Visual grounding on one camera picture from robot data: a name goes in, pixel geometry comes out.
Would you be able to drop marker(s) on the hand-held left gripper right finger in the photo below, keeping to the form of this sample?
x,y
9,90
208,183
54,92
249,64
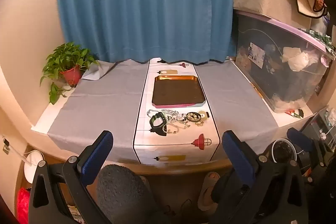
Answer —
x,y
237,158

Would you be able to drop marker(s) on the white lamp print table runner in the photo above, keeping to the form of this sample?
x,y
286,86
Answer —
x,y
173,144

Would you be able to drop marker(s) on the white power plug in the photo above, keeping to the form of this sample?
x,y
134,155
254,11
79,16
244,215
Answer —
x,y
323,135

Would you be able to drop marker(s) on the black green wristwatch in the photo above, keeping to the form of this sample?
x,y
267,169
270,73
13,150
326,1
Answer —
x,y
157,123

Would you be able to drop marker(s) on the red fuzzy cloth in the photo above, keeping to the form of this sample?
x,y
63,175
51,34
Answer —
x,y
23,204

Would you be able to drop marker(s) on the green checked cloth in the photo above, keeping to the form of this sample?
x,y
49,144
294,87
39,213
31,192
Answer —
x,y
324,39

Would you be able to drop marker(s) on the golden rectangular tray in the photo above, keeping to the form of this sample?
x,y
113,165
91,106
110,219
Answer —
x,y
176,91

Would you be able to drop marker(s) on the black round bowl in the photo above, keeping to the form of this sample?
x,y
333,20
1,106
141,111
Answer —
x,y
283,151

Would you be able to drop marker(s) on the blue curtain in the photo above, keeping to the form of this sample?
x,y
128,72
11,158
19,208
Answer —
x,y
144,3

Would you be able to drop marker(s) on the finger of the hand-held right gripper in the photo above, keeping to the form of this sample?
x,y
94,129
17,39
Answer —
x,y
299,138

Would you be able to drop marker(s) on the beige sandal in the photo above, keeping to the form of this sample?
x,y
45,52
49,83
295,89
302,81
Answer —
x,y
208,187

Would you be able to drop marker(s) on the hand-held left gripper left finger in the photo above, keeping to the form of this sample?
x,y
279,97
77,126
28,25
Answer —
x,y
97,158

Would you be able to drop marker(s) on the green potted plant red pot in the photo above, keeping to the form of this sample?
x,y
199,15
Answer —
x,y
69,64

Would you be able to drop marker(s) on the white round appliance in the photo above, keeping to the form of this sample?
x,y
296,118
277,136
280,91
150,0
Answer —
x,y
32,163

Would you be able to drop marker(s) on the grey fuzzy slipper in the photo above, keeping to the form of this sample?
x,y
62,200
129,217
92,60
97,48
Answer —
x,y
120,192

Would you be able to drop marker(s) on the clear storage bin pink lid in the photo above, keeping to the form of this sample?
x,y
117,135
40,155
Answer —
x,y
283,74

